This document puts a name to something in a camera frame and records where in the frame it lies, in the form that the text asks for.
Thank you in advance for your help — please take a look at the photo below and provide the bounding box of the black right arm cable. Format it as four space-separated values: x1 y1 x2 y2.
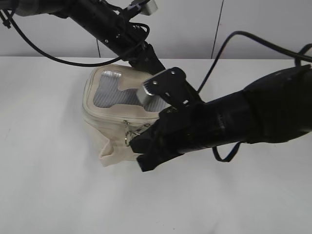
196 30 312 162

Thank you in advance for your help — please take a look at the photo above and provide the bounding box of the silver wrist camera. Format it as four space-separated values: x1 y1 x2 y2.
136 67 203 109
127 0 158 16

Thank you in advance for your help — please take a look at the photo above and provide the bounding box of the metal zipper pull ring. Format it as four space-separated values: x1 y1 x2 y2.
123 119 150 147

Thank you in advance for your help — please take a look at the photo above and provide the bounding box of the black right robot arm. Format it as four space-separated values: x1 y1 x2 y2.
130 65 312 154

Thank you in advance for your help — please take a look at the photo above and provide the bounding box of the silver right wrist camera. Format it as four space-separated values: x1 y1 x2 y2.
136 67 203 109

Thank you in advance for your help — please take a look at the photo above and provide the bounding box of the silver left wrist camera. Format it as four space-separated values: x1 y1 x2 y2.
127 0 158 16

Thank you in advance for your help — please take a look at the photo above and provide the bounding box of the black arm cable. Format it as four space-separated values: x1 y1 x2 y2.
196 30 312 162
0 9 151 67

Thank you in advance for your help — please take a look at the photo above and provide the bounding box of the cream canvas zipper bag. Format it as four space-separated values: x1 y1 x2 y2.
82 64 168 166

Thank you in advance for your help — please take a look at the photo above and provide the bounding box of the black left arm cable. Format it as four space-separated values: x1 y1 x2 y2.
0 9 151 67

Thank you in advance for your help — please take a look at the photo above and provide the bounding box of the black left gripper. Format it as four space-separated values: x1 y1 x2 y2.
122 41 165 75

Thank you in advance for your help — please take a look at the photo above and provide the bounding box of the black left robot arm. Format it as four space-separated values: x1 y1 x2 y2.
0 0 179 172

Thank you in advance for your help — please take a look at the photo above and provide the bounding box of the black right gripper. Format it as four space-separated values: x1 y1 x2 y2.
130 102 219 172

